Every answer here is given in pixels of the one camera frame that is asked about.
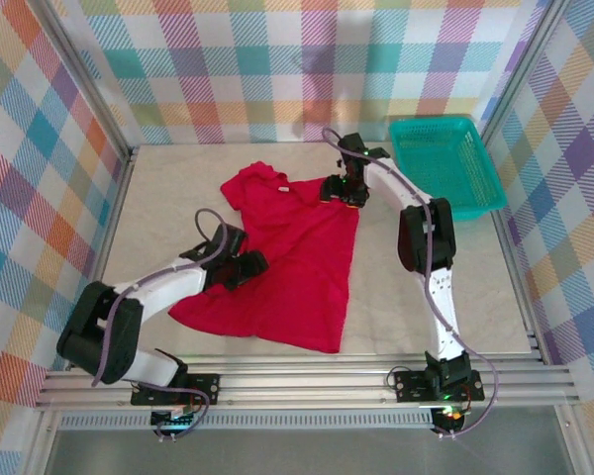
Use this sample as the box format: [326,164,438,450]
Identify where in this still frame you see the red t-shirt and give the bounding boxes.
[167,160,363,355]

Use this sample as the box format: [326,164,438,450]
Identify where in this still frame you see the teal plastic basket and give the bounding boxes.
[388,114,508,223]

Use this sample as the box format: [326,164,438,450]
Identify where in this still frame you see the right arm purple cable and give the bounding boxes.
[323,128,501,439]

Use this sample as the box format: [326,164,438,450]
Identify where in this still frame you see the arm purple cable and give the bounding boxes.
[91,207,232,441]
[323,128,501,439]

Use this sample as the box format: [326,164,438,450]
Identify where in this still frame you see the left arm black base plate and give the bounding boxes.
[130,373,222,409]

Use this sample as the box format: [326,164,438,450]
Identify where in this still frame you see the aluminium mounting rail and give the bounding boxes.
[33,353,583,413]

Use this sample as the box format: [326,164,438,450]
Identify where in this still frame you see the aluminium side rail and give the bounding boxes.
[489,212,550,365]
[63,147,140,372]

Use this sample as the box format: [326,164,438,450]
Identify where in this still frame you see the slotted grey cable duct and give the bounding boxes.
[57,413,436,431]

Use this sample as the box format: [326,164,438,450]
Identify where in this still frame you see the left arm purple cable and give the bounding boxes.
[91,207,232,441]

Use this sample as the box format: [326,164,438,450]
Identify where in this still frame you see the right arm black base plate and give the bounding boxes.
[393,368,486,404]

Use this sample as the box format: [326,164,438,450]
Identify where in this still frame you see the aluminium frame post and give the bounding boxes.
[477,0,573,143]
[27,0,136,164]

